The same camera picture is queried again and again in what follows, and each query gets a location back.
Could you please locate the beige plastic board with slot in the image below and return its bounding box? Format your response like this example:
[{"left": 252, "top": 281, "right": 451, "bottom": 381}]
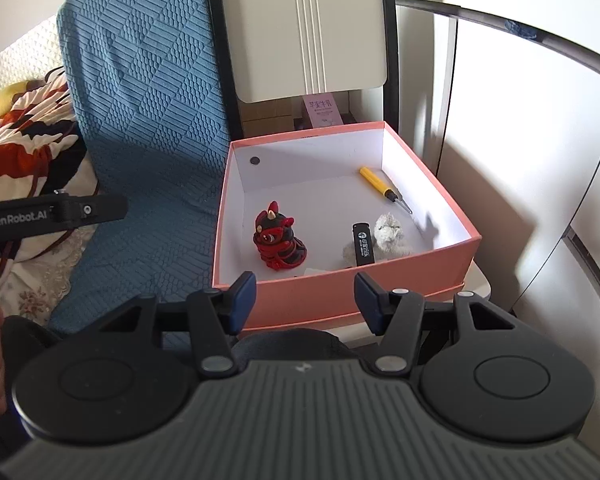
[{"left": 216, "top": 0, "right": 389, "bottom": 105}]

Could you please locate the pink carton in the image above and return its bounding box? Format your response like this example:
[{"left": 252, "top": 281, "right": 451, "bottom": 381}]
[{"left": 302, "top": 92, "right": 344, "bottom": 129}]

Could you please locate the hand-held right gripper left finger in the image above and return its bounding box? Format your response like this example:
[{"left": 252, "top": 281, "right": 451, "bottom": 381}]
[{"left": 96, "top": 271, "right": 257, "bottom": 377}]

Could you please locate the yellow screwdriver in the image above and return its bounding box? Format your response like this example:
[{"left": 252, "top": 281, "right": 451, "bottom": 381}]
[{"left": 358, "top": 166, "right": 415, "bottom": 217}]

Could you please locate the yellow pillow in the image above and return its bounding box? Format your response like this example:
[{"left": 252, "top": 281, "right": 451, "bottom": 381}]
[{"left": 0, "top": 81, "right": 37, "bottom": 129}]

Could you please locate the dark curved rail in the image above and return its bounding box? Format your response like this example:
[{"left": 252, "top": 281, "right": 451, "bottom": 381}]
[
  {"left": 395, "top": 0, "right": 600, "bottom": 82},
  {"left": 560, "top": 226, "right": 600, "bottom": 292}
]

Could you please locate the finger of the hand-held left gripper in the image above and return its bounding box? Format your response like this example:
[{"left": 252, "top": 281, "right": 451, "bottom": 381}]
[{"left": 55, "top": 194, "right": 129, "bottom": 227}]

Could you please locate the red dragon figurine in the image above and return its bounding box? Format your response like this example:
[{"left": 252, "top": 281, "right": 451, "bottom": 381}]
[{"left": 252, "top": 201, "right": 309, "bottom": 272}]

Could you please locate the pink box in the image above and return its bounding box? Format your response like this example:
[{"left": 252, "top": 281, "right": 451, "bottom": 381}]
[{"left": 211, "top": 121, "right": 482, "bottom": 332}]

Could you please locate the orange white navy patterned blanket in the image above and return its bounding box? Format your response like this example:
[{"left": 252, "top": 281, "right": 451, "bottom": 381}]
[{"left": 0, "top": 72, "right": 101, "bottom": 281}]

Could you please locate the floral lace cloth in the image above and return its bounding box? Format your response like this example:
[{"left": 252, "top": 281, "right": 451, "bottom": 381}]
[{"left": 0, "top": 224, "right": 99, "bottom": 322}]

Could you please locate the black lighter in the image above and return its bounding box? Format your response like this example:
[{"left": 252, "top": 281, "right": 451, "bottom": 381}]
[{"left": 351, "top": 221, "right": 377, "bottom": 267}]

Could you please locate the white quilted pillow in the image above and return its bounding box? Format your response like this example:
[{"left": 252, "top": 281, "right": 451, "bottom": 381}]
[{"left": 0, "top": 15, "right": 62, "bottom": 111}]

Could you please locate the white fuzzy toy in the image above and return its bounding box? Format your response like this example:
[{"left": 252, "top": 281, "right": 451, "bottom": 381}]
[{"left": 372, "top": 212, "right": 417, "bottom": 259}]

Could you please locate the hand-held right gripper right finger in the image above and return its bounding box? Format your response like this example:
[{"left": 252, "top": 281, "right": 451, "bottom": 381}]
[{"left": 354, "top": 272, "right": 517, "bottom": 376}]

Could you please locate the blue textured cushion cover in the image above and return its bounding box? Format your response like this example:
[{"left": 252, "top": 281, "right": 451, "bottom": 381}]
[{"left": 47, "top": 0, "right": 233, "bottom": 342}]

